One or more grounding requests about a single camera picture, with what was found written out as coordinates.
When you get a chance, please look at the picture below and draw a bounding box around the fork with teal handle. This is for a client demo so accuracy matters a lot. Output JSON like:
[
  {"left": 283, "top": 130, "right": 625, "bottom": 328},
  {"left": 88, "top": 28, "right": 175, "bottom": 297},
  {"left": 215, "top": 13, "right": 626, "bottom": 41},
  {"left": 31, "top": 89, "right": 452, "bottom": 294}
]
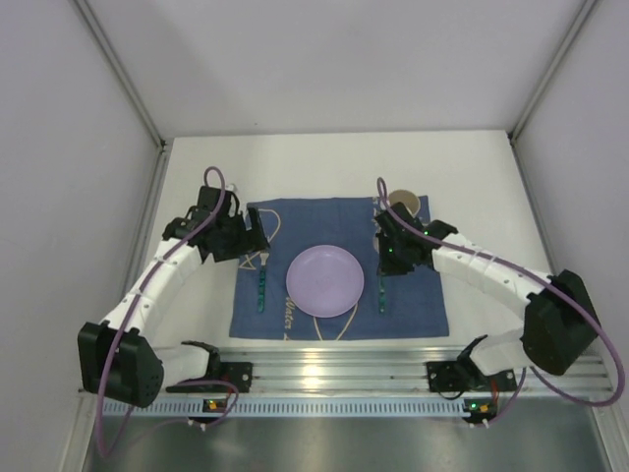
[{"left": 257, "top": 251, "right": 269, "bottom": 313}]

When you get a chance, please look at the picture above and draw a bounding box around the beige paper cup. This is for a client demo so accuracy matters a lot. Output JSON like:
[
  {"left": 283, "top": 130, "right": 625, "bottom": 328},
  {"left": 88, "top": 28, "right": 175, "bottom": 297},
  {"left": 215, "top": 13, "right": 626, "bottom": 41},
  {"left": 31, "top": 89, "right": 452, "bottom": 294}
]
[{"left": 387, "top": 189, "right": 421, "bottom": 217}]

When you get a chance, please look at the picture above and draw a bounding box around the spoon with teal handle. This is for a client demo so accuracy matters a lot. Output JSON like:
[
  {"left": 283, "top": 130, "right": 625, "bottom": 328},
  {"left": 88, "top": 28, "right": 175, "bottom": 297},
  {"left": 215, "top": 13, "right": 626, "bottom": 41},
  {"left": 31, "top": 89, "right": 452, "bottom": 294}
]
[{"left": 377, "top": 272, "right": 386, "bottom": 314}]

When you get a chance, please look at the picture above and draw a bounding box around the blue embroidered cloth placemat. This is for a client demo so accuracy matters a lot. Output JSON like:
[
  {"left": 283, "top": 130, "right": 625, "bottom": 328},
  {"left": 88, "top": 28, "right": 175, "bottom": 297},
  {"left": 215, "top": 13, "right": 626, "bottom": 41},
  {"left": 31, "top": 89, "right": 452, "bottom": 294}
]
[{"left": 229, "top": 197, "right": 449, "bottom": 341}]

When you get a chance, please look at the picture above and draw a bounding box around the lilac plastic plate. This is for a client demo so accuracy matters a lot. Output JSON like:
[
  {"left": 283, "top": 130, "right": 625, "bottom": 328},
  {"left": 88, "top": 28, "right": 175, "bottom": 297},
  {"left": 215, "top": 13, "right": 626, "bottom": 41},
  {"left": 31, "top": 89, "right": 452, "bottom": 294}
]
[{"left": 286, "top": 245, "right": 365, "bottom": 319}]

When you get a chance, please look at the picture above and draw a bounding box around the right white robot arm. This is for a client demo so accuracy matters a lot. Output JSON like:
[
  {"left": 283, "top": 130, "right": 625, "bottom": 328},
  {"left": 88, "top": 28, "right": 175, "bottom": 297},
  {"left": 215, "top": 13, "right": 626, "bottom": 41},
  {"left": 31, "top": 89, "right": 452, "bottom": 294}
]
[{"left": 375, "top": 204, "right": 599, "bottom": 385}]

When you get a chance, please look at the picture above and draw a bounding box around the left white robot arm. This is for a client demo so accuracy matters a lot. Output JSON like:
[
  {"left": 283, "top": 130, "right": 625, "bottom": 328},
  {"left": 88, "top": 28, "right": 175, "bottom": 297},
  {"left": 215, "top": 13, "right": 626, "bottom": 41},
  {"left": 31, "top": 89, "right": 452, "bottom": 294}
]
[{"left": 78, "top": 185, "right": 269, "bottom": 408}]

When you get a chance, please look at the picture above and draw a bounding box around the aluminium mounting rail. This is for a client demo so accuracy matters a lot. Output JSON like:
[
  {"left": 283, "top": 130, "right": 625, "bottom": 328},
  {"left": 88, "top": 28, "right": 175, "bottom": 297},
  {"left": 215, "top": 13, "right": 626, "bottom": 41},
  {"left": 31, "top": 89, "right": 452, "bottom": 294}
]
[{"left": 220, "top": 344, "right": 614, "bottom": 396}]

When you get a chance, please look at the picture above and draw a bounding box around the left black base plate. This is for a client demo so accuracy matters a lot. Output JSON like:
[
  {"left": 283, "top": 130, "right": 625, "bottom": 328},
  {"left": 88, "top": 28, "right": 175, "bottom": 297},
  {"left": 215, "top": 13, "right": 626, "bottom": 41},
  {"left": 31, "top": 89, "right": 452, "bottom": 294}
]
[{"left": 166, "top": 362, "right": 254, "bottom": 393}]

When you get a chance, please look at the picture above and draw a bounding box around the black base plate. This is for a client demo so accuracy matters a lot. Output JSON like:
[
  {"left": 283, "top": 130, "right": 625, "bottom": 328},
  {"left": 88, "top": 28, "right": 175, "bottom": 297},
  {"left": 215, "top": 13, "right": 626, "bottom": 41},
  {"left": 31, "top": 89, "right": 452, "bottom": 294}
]
[
  {"left": 166, "top": 362, "right": 254, "bottom": 393},
  {"left": 426, "top": 361, "right": 491, "bottom": 393}
]

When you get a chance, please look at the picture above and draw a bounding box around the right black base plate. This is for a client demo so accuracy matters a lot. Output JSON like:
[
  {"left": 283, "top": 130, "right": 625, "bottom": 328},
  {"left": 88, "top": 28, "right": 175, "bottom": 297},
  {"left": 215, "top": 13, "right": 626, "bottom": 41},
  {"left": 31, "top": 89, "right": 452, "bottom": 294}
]
[{"left": 426, "top": 361, "right": 491, "bottom": 393}]

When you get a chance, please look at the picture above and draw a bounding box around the slotted grey cable duct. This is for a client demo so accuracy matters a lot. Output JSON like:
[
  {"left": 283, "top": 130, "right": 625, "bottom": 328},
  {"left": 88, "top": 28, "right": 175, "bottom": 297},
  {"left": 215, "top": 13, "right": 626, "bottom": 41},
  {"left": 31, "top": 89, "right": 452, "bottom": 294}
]
[{"left": 100, "top": 396, "right": 497, "bottom": 418}]

